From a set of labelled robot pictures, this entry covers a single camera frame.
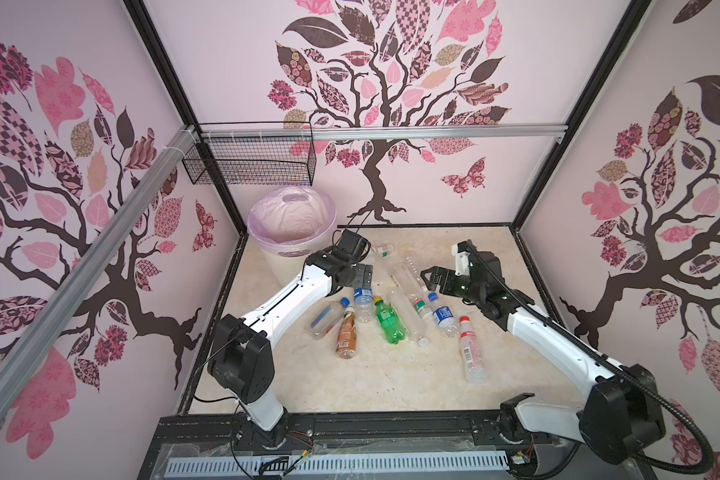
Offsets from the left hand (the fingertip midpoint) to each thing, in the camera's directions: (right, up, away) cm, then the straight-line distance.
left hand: (350, 277), depth 86 cm
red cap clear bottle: (+35, -22, -4) cm, 41 cm away
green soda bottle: (+12, -14, +2) cm, 18 cm away
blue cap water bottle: (+28, -12, +4) cm, 31 cm away
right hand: (+24, +2, -3) cm, 24 cm away
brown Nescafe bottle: (-1, -20, -3) cm, 20 cm away
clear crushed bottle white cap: (+21, +2, +15) cm, 26 cm away
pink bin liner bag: (-21, +18, +14) cm, 31 cm away
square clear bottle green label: (+12, +8, +24) cm, 28 cm away
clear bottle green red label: (+19, -4, +14) cm, 24 cm away
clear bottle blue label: (-9, -14, +7) cm, 18 cm away
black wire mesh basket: (-33, +40, +9) cm, 52 cm away
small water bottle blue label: (+4, -10, +7) cm, 13 cm away
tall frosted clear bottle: (+20, -15, +7) cm, 26 cm away
